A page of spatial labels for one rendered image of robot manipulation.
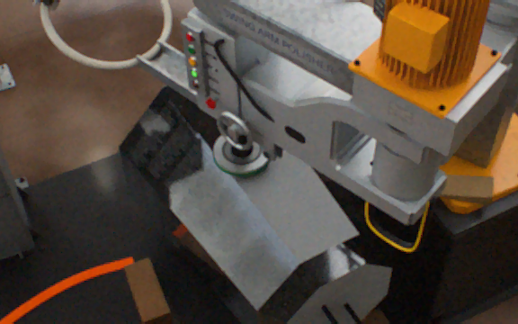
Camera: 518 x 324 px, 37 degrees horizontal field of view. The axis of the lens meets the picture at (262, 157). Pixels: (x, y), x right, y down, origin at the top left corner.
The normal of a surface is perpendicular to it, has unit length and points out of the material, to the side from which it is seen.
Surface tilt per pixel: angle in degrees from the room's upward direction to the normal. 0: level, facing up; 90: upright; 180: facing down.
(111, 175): 0
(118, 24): 0
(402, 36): 90
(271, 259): 45
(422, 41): 90
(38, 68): 0
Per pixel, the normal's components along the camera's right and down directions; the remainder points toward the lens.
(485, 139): -0.54, 0.65
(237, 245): -0.61, -0.16
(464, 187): -0.21, -0.67
